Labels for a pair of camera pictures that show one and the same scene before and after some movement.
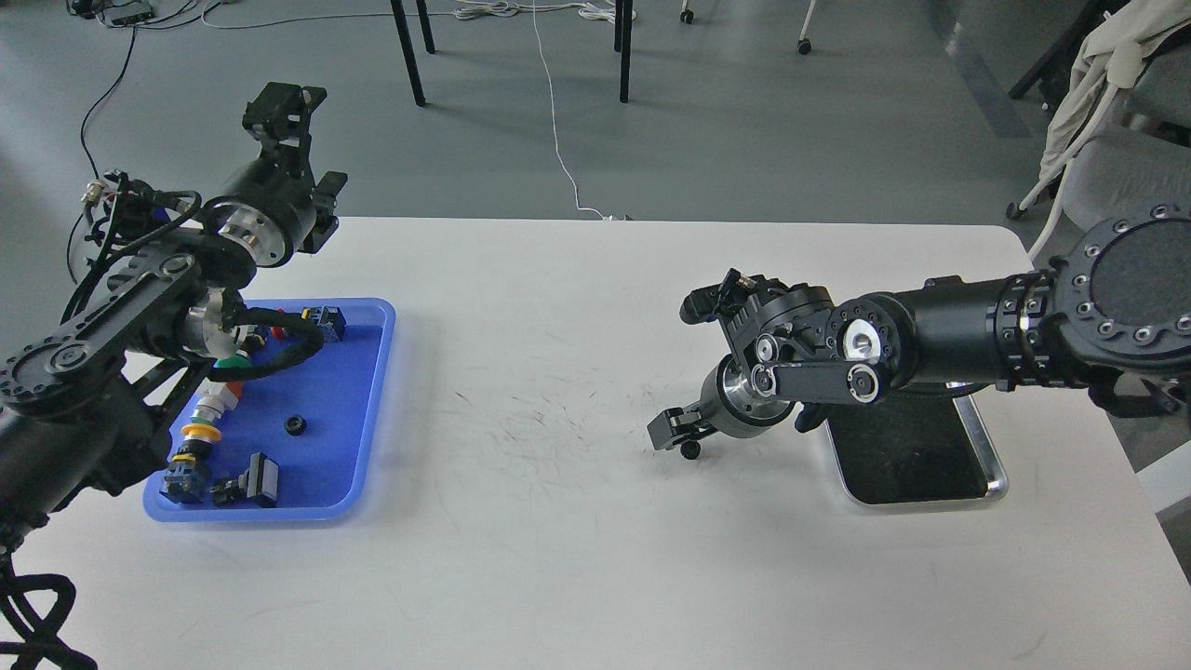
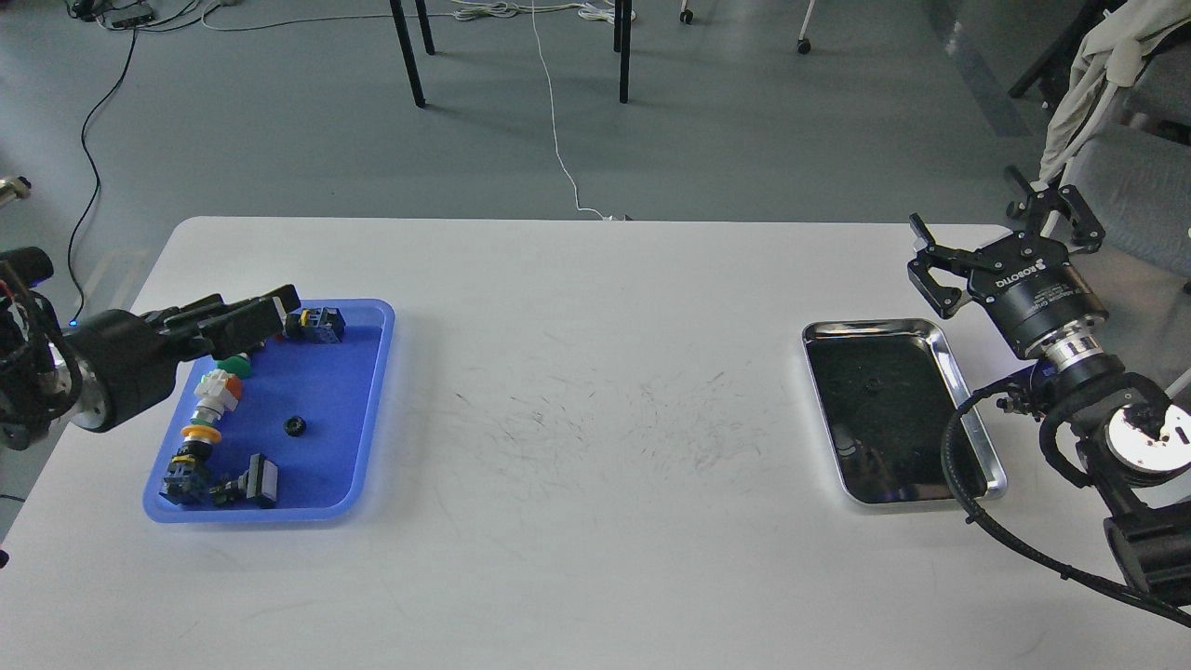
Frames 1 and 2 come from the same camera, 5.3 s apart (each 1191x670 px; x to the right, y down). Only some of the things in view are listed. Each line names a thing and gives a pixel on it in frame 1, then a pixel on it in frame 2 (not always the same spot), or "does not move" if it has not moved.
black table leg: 408,45 does not move
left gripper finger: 279,117 -> 286,297
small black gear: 295,425 does not move
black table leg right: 622,40 does not move
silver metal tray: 916,448 does not move
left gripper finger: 325,200 -> 243,330
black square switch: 259,483 does not move
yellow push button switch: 183,480 does not move
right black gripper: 728,401 -> 1027,288
